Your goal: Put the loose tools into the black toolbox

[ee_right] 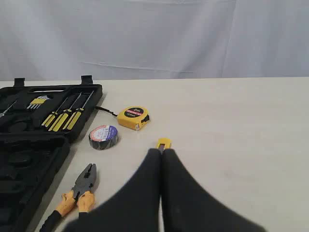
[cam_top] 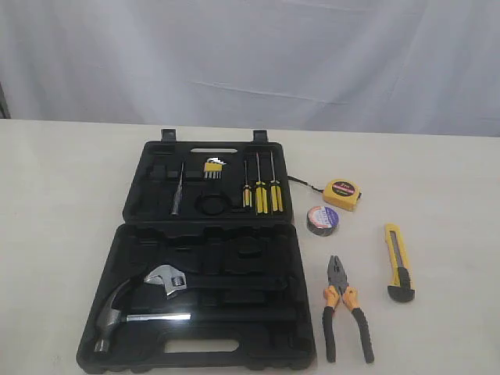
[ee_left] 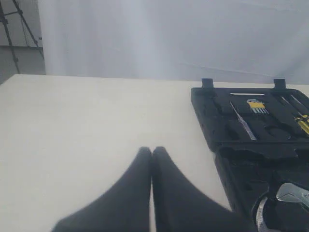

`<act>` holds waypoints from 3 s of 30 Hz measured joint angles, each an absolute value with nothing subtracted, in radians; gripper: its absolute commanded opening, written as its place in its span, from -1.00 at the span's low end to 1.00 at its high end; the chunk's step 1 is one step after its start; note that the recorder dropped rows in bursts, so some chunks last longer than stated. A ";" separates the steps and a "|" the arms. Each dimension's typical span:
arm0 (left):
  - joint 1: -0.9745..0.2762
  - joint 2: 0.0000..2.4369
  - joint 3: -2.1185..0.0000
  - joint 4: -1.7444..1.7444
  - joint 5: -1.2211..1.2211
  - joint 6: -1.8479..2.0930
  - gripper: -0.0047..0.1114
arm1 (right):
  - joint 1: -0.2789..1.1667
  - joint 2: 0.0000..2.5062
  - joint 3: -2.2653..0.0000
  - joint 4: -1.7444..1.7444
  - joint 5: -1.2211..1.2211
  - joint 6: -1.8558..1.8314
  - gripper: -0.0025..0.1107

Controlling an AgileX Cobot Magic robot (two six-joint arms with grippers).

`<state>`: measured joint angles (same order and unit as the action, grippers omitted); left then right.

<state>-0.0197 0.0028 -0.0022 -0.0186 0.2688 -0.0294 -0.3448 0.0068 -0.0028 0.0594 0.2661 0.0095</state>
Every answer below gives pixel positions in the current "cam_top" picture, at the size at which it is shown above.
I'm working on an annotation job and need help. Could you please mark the black electrical tape roll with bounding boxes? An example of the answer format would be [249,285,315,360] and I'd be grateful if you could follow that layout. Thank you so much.
[306,206,339,237]

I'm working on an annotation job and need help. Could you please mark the yellow tape measure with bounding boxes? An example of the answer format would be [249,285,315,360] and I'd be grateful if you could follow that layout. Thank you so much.
[288,176,362,212]

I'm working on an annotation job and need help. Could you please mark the black plastic tool case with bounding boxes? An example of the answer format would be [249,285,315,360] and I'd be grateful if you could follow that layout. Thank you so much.
[76,130,316,374]

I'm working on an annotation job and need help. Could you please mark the orange black combination pliers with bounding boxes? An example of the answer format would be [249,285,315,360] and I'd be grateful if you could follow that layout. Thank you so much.
[322,255,375,364]

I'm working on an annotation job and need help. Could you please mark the yellow utility knife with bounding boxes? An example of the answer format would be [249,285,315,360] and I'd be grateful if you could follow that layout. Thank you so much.
[384,223,415,303]

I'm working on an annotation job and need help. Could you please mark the small yellow black screwdriver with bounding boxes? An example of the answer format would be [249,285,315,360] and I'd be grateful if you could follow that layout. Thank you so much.
[242,160,252,208]

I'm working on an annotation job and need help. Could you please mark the middle yellow black screwdriver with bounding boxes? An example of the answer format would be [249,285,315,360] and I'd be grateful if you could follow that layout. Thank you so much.
[255,152,269,214]

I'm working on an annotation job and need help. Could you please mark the right yellow black screwdriver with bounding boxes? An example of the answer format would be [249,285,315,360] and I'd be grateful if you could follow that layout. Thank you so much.
[270,152,284,213]

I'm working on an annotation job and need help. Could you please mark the yellow hex key set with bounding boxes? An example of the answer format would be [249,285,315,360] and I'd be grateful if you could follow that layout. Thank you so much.
[203,157,226,180]

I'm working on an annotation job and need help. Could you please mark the clear tester screwdriver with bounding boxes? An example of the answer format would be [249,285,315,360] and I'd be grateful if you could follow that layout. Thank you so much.
[170,162,184,216]

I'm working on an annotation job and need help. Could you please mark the white backdrop cloth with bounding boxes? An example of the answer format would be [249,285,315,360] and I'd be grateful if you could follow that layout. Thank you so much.
[1,1,499,137]

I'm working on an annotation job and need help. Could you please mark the steel claw hammer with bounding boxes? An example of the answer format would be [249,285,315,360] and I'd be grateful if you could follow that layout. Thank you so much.
[94,280,298,353]

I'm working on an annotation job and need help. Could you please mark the adjustable wrench black handle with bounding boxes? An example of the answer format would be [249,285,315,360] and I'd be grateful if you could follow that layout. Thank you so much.
[143,264,288,297]

